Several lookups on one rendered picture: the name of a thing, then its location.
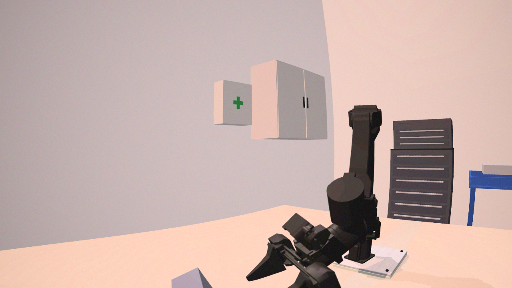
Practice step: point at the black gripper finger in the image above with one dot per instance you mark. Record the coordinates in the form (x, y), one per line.
(302, 281)
(271, 264)

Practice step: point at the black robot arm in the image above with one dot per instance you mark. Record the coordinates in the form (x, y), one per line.
(351, 201)

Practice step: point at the dark grey sloped panel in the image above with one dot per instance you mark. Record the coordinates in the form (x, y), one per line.
(191, 279)

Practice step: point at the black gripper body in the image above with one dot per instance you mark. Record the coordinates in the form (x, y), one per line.
(317, 270)

